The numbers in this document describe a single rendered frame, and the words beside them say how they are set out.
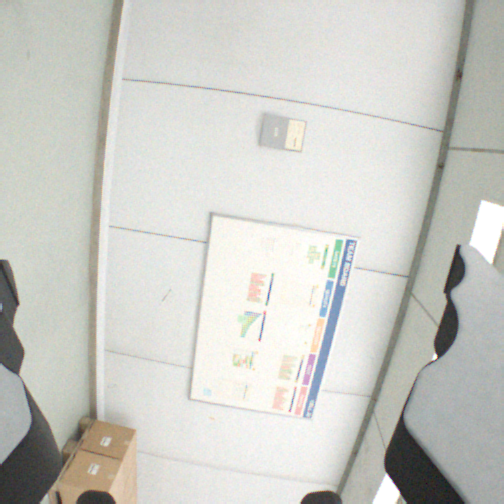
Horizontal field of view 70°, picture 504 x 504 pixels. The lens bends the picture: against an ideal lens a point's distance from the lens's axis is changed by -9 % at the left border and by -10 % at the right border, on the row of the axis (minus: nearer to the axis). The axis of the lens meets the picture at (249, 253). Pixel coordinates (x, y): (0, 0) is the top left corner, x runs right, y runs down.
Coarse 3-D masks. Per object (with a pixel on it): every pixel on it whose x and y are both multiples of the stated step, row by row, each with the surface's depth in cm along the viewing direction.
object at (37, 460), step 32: (0, 288) 10; (0, 320) 8; (0, 352) 8; (0, 384) 7; (0, 416) 6; (32, 416) 6; (0, 448) 5; (32, 448) 6; (0, 480) 5; (32, 480) 6
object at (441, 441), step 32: (480, 256) 10; (448, 288) 10; (480, 288) 8; (448, 320) 8; (480, 320) 8; (448, 352) 7; (480, 352) 7; (416, 384) 6; (448, 384) 6; (480, 384) 6; (416, 416) 6; (448, 416) 6; (480, 416) 6; (416, 448) 5; (448, 448) 5; (480, 448) 5; (416, 480) 6; (448, 480) 5; (480, 480) 5
